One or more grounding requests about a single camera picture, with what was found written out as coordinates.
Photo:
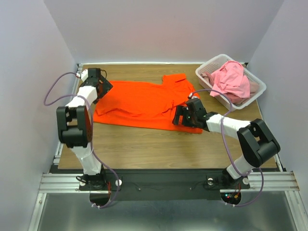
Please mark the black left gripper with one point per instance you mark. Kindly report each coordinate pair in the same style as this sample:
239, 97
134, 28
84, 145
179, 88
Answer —
106, 86

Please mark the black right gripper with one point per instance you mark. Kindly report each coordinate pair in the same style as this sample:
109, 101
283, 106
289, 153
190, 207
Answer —
181, 115

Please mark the orange t shirt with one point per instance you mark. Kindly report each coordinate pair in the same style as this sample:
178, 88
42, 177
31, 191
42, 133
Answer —
145, 104

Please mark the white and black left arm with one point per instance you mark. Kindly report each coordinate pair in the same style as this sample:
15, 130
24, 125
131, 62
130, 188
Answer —
75, 126

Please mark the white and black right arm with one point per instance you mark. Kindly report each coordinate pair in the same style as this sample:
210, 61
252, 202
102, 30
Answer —
257, 142

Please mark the white perforated plastic basket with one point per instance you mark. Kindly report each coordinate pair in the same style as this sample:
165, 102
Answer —
214, 64

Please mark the dusty pink t shirt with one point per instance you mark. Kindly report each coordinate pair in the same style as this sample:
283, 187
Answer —
237, 101

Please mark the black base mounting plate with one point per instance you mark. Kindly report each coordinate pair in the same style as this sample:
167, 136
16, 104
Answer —
162, 184

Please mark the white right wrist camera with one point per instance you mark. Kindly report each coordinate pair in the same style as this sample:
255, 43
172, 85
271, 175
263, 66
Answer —
193, 95

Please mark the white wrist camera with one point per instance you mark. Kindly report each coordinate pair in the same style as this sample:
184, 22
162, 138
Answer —
83, 75
193, 95

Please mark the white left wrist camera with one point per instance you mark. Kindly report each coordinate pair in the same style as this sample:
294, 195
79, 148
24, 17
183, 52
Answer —
83, 75

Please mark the aluminium frame rail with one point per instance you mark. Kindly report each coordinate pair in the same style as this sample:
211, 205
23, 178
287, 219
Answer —
42, 195

